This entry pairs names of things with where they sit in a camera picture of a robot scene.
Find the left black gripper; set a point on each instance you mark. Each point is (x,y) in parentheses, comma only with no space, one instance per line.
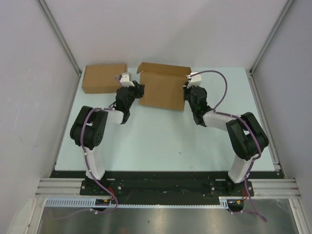
(139,89)

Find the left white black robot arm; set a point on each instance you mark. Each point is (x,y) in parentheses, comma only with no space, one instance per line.
(89,126)

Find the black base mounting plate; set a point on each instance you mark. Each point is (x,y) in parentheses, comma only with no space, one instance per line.
(207,183)

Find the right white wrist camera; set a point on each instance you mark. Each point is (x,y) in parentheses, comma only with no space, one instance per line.
(194,79)

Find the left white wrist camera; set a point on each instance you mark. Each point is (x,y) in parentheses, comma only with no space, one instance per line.
(125,80)

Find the front aluminium extrusion rail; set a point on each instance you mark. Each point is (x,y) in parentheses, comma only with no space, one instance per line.
(263,188)

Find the aluminium frame post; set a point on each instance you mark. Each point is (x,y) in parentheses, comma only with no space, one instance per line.
(58,34)
(272,34)

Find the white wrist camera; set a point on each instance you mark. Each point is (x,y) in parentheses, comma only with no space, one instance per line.
(125,80)
(194,79)

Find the brown cardboard box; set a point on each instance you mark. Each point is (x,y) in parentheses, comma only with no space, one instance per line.
(100,78)

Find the left aluminium frame post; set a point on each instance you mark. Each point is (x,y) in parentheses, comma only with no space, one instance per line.
(58,34)

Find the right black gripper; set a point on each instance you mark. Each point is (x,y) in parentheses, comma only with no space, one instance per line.
(187,90)

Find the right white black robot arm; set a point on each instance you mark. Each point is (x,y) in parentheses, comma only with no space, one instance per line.
(247,137)

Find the white slotted cable duct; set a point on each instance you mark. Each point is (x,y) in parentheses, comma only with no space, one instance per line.
(66,202)

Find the right aluminium frame post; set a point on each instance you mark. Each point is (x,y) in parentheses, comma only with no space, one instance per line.
(272,34)

